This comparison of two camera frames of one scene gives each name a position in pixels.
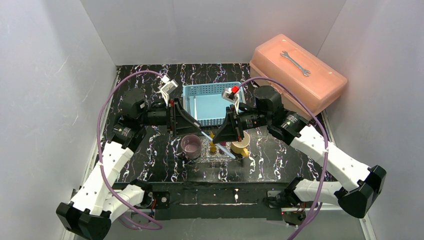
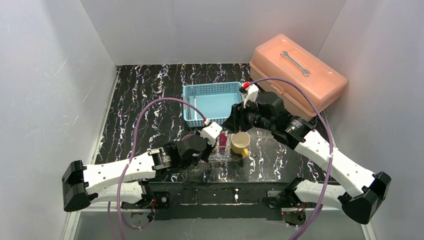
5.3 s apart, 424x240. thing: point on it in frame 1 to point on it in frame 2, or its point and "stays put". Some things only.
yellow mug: [240, 147] stays put
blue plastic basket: [205, 103] stays put
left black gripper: [173, 117] to [209, 149]
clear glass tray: [219, 156] stays put
